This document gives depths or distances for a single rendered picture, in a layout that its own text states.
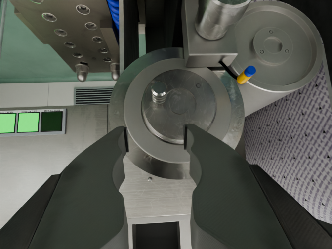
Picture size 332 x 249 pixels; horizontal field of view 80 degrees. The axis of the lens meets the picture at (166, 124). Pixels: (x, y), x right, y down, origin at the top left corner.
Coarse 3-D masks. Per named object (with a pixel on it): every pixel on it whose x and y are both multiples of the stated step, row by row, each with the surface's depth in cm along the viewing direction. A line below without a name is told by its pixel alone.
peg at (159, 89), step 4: (152, 84) 17; (156, 84) 17; (160, 84) 17; (164, 84) 17; (152, 88) 17; (156, 88) 17; (160, 88) 17; (164, 88) 17; (152, 92) 17; (156, 92) 17; (160, 92) 17; (164, 92) 17; (152, 96) 18; (156, 96) 17; (160, 96) 17; (164, 96) 18; (156, 100) 18; (160, 100) 18; (164, 100) 19; (160, 104) 19
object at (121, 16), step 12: (120, 0) 24; (120, 12) 24; (132, 12) 36; (120, 24) 24; (132, 24) 35; (120, 36) 23; (132, 36) 34; (120, 48) 23; (132, 48) 34; (120, 60) 23; (132, 60) 33
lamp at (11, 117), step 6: (0, 114) 53; (6, 114) 53; (12, 114) 53; (0, 120) 52; (6, 120) 53; (12, 120) 53; (0, 126) 52; (6, 126) 52; (12, 126) 52; (0, 132) 52
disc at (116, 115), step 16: (176, 48) 23; (144, 64) 22; (128, 80) 22; (224, 80) 22; (112, 96) 22; (240, 96) 22; (112, 112) 21; (240, 112) 22; (112, 128) 21; (240, 128) 22; (176, 144) 21; (144, 160) 20; (160, 160) 20; (160, 176) 20; (176, 176) 20
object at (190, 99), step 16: (160, 80) 20; (176, 80) 20; (192, 80) 20; (144, 96) 20; (176, 96) 20; (192, 96) 20; (208, 96) 20; (144, 112) 19; (160, 112) 19; (176, 112) 19; (192, 112) 20; (208, 112) 20; (160, 128) 19; (176, 128) 19; (208, 128) 19
